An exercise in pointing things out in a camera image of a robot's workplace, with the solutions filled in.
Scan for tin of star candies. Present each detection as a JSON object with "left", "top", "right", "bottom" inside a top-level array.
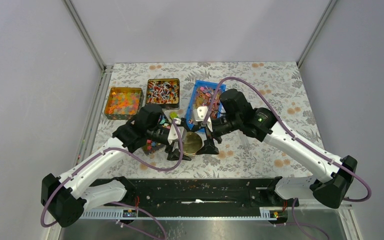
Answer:
[{"left": 141, "top": 115, "right": 171, "bottom": 156}]

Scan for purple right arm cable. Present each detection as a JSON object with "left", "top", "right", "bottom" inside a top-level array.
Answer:
[{"left": 201, "top": 76, "right": 372, "bottom": 203}]

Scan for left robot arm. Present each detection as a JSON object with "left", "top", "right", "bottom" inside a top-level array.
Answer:
[{"left": 40, "top": 103, "right": 188, "bottom": 228}]

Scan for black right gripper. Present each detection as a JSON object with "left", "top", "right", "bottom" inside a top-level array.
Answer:
[{"left": 191, "top": 113, "right": 242, "bottom": 156}]

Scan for round cream jar lid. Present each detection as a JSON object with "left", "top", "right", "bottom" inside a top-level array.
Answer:
[{"left": 182, "top": 131, "right": 203, "bottom": 156}]

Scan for blue plastic candy bin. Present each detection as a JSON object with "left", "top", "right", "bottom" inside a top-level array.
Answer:
[{"left": 185, "top": 80, "right": 226, "bottom": 129}]

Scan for gold tin orange candies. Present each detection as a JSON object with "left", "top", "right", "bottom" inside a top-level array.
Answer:
[{"left": 103, "top": 87, "right": 144, "bottom": 120}]

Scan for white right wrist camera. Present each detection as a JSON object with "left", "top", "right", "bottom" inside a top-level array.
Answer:
[{"left": 192, "top": 106, "right": 213, "bottom": 132}]

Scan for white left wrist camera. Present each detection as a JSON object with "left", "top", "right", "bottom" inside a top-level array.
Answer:
[{"left": 167, "top": 118, "right": 182, "bottom": 145}]

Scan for translucent plastic scoop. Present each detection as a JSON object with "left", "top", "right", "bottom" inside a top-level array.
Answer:
[{"left": 238, "top": 131, "right": 251, "bottom": 151}]

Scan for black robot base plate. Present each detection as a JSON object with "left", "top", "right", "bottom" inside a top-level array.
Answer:
[{"left": 89, "top": 177, "right": 301, "bottom": 219}]

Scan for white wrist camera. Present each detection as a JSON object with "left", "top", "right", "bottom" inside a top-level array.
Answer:
[
  {"left": 192, "top": 106, "right": 213, "bottom": 132},
  {"left": 167, "top": 118, "right": 182, "bottom": 145}
]

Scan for gold tin with lollipops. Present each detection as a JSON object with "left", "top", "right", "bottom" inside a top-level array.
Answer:
[{"left": 145, "top": 78, "right": 181, "bottom": 110}]

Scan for stacked toy brick block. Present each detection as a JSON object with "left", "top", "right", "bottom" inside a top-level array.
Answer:
[{"left": 169, "top": 111, "right": 181, "bottom": 120}]

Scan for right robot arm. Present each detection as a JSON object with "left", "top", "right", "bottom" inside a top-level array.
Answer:
[{"left": 193, "top": 89, "right": 358, "bottom": 209}]

